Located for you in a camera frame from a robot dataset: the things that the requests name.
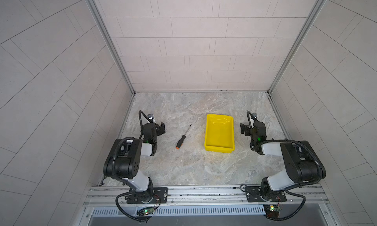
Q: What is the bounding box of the left black corrugated cable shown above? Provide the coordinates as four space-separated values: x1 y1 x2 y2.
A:
138 110 151 138

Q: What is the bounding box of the black orange handled screwdriver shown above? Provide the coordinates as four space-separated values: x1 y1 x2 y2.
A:
176 125 192 149

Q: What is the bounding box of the yellow plastic bin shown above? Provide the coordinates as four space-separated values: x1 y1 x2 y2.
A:
204 114 235 153

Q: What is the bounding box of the left green circuit board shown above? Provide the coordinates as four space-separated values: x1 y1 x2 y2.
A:
137 207 155 216

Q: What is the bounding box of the aluminium mounting rail frame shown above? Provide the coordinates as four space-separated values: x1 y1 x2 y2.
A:
73 184 341 226

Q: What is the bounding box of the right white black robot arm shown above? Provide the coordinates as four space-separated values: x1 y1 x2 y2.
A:
240 121 326 201

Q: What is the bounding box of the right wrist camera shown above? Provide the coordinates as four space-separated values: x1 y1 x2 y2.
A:
251 113 258 121

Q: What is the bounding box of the right green circuit board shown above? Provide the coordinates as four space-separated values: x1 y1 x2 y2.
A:
263 205 281 219

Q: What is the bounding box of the green circuit board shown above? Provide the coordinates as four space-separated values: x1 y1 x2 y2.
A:
263 205 281 219
137 207 155 216

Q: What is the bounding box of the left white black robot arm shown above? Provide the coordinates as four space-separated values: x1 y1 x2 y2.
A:
103 123 166 203

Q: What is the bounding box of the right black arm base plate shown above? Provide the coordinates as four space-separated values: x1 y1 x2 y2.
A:
240 185 287 204

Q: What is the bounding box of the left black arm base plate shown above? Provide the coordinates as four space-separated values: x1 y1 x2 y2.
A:
125 187 168 204

